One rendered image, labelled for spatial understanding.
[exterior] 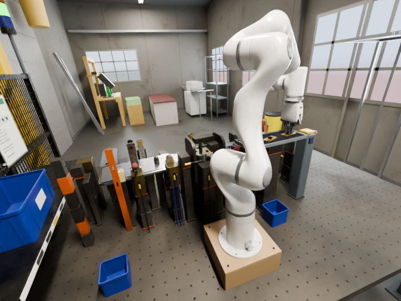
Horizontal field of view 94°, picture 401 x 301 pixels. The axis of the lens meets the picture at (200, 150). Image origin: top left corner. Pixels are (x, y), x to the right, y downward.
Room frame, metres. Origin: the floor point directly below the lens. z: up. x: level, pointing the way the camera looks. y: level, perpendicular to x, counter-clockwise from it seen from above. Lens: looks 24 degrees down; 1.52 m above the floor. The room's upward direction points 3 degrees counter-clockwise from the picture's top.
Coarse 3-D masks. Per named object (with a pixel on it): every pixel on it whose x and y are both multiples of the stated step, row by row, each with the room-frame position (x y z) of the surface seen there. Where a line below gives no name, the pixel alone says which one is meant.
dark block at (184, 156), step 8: (184, 152) 0.90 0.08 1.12; (184, 160) 0.84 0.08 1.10; (184, 168) 0.84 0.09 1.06; (184, 176) 0.84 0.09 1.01; (184, 184) 0.84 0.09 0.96; (184, 192) 0.85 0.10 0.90; (192, 192) 0.86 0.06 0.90; (184, 200) 0.87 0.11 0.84; (192, 200) 0.86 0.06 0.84; (184, 208) 0.89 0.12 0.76; (192, 208) 0.85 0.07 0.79; (192, 216) 0.85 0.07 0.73
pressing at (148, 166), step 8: (232, 144) 1.27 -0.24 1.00; (144, 160) 1.09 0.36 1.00; (152, 160) 1.08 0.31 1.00; (160, 160) 1.07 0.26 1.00; (176, 160) 1.06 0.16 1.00; (104, 168) 1.00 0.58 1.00; (120, 168) 0.99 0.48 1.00; (128, 168) 0.99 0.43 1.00; (144, 168) 0.97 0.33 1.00; (152, 168) 0.97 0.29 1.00; (160, 168) 0.96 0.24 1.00; (104, 176) 0.91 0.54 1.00; (128, 176) 0.89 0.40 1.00; (104, 184) 0.84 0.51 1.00
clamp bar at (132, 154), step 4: (128, 140) 0.86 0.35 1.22; (128, 144) 0.83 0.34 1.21; (132, 144) 0.83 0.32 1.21; (128, 148) 0.83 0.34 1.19; (132, 148) 0.84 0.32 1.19; (128, 152) 0.83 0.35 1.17; (132, 152) 0.84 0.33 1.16; (136, 152) 0.84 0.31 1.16; (132, 156) 0.84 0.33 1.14; (136, 156) 0.85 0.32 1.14; (132, 160) 0.84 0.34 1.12; (136, 160) 0.85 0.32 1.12; (132, 168) 0.84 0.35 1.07
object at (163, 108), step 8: (152, 96) 6.98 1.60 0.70; (160, 96) 6.84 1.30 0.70; (168, 96) 6.70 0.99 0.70; (152, 104) 5.92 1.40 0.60; (160, 104) 5.60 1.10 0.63; (168, 104) 5.67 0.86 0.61; (176, 104) 5.73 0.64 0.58; (152, 112) 6.61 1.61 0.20; (160, 112) 5.59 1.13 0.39; (168, 112) 5.66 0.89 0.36; (176, 112) 5.73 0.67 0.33; (160, 120) 5.58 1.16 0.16; (168, 120) 5.65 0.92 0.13; (176, 120) 5.72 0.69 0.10
